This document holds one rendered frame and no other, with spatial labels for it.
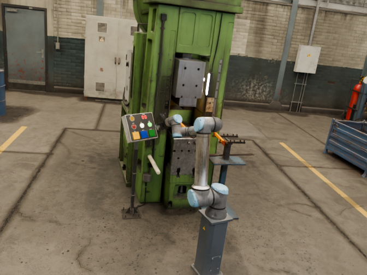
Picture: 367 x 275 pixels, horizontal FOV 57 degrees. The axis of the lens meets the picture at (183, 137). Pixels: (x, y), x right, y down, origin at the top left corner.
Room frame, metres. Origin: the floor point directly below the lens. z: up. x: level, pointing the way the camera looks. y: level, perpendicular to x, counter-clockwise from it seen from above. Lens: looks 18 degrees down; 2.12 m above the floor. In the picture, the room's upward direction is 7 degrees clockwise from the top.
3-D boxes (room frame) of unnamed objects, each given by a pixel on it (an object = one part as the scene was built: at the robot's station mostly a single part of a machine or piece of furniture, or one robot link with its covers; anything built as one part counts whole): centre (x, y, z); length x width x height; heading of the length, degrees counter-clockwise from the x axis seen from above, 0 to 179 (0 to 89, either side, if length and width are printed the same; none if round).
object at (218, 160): (3.73, -0.52, 0.69); 0.40 x 0.30 x 0.02; 106
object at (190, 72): (3.91, 0.02, 1.56); 0.42 x 0.39 x 0.40; 19
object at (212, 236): (2.61, -0.35, 0.30); 0.22 x 0.22 x 0.60; 30
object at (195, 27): (4.05, 0.07, 2.06); 0.44 x 0.41 x 0.47; 19
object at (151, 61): (3.94, 0.39, 1.15); 0.44 x 0.26 x 2.30; 19
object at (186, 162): (3.92, 0.02, 0.69); 0.56 x 0.38 x 0.45; 19
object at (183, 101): (3.89, 0.06, 1.32); 0.42 x 0.20 x 0.10; 19
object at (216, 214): (2.61, -0.35, 0.65); 0.19 x 0.19 x 0.10
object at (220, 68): (4.16, -0.24, 1.15); 0.44 x 0.26 x 2.30; 19
